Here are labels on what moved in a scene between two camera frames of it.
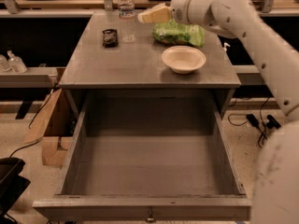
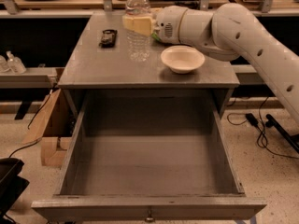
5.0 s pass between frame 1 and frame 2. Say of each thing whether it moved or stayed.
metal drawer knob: stayed
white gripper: moved
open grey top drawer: stayed
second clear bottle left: stayed
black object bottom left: stayed
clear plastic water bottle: moved
